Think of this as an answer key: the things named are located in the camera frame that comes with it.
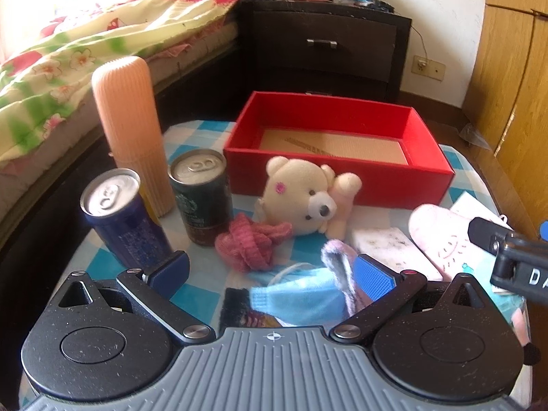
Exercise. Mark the purple fuzzy sock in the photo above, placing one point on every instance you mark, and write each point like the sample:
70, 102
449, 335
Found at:
340, 259

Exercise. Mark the pink knitted yarn knot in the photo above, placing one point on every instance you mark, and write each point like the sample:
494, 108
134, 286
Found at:
249, 246

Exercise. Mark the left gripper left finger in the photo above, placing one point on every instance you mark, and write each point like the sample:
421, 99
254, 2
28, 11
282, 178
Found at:
151, 289

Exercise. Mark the dark wooden nightstand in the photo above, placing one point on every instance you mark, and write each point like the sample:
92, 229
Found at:
322, 48

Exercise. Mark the floral bed blanket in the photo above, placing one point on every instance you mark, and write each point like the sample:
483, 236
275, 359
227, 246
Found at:
45, 84

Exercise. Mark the multicolour knitted sock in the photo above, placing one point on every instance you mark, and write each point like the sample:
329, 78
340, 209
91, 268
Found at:
236, 311

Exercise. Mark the cream teddy bear plush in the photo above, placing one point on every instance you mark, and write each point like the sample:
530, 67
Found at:
309, 197

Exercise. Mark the blue drink can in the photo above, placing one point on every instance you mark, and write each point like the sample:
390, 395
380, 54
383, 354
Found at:
114, 205

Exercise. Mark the white sponge block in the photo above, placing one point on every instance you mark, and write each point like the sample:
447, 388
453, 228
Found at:
392, 248

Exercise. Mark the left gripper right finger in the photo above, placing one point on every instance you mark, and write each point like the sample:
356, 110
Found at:
390, 293

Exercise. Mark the red cardboard box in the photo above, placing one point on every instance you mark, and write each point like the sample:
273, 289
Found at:
388, 146

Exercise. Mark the wooden wardrobe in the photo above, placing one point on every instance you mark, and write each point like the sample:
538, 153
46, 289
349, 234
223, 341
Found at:
506, 102

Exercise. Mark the dark green coffee can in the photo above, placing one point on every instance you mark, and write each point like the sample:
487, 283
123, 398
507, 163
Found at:
199, 180

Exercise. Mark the blue white checkered tablecloth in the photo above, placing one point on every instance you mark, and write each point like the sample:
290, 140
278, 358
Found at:
203, 295

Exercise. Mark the peach ribbed tall bottle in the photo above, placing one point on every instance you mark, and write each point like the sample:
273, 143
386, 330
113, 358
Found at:
126, 107

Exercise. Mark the blue face mask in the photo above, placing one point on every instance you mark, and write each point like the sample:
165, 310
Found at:
298, 295

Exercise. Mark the pink pig plush toy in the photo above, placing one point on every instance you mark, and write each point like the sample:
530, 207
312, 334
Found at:
441, 235

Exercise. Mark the white towel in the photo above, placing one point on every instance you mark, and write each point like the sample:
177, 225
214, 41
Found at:
468, 207

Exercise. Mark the wall power socket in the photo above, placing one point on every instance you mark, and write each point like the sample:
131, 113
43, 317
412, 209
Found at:
428, 68

